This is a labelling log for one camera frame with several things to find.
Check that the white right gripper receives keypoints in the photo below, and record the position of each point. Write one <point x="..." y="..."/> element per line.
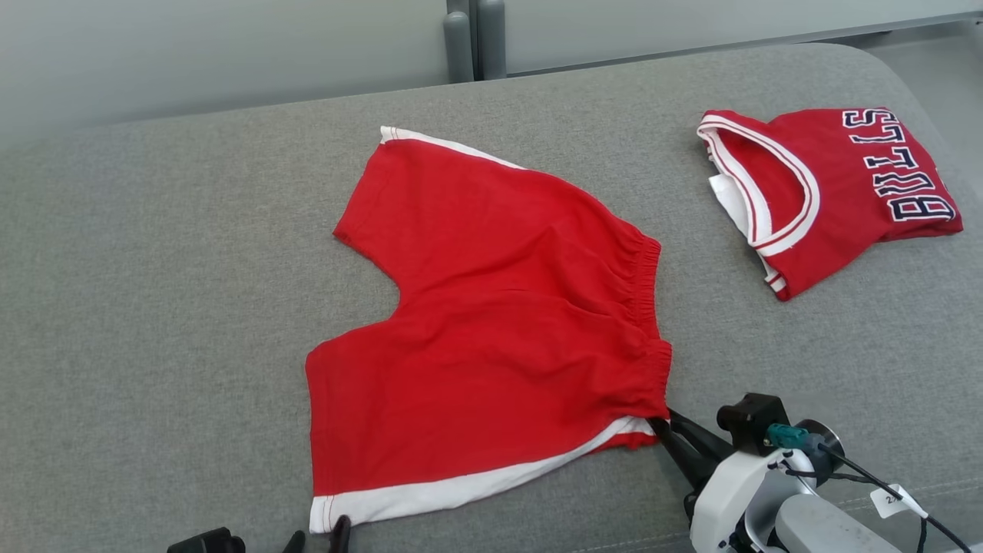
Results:
<point x="741" y="491"/>

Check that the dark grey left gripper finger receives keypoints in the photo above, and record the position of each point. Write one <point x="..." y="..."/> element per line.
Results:
<point x="342" y="538"/>
<point x="297" y="544"/>

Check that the red shorts with white stripes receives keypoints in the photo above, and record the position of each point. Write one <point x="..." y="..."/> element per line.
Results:
<point x="491" y="322"/>

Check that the red jersey with white sleeves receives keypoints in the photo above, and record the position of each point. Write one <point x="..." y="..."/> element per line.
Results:
<point x="845" y="200"/>

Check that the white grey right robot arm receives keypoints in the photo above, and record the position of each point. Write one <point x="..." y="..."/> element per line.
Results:
<point x="829" y="530"/>

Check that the grey fabric sofa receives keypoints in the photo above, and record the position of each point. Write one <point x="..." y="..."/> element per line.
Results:
<point x="153" y="307"/>

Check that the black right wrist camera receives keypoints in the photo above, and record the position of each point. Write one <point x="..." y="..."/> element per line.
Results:
<point x="752" y="422"/>

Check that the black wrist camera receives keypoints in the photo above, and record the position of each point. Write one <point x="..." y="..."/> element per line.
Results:
<point x="752" y="422"/>
<point x="207" y="542"/>

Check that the teal right camera connector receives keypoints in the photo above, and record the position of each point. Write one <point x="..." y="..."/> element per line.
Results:
<point x="787" y="436"/>

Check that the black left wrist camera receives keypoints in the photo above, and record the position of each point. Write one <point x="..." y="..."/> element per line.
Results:
<point x="207" y="542"/>

